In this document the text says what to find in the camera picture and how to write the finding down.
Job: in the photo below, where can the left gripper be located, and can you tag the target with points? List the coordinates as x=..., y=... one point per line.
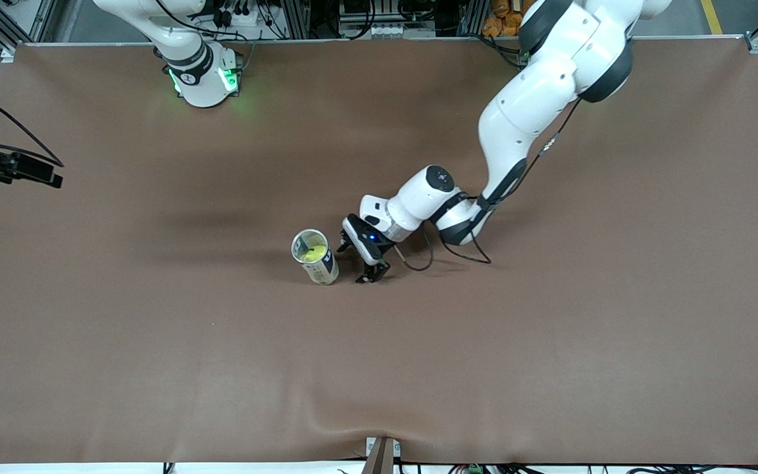
x=379, y=257

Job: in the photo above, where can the white blue tennis ball can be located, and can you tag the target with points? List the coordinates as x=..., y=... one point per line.
x=326, y=270

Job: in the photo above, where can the yellow tennis ball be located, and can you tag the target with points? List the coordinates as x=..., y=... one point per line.
x=315, y=253

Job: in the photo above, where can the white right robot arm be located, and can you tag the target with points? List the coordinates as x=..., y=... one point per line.
x=201, y=79

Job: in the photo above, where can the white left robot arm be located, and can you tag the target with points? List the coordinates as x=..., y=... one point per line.
x=524, y=112

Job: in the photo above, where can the brown table mat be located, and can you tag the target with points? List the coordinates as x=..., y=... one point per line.
x=379, y=368

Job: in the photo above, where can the white terminal block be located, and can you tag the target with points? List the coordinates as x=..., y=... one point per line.
x=385, y=31

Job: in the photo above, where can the green plug connector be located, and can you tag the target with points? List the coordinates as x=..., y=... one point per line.
x=474, y=469

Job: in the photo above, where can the white power strip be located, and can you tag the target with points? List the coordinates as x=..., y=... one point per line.
x=241, y=20

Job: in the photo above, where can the orange pile of items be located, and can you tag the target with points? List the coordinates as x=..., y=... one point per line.
x=504, y=25

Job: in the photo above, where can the wooden strip with bracket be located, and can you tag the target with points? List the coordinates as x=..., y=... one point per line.
x=382, y=461

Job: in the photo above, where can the aluminium frame post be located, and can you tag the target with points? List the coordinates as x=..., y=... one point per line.
x=474, y=16
x=297, y=16

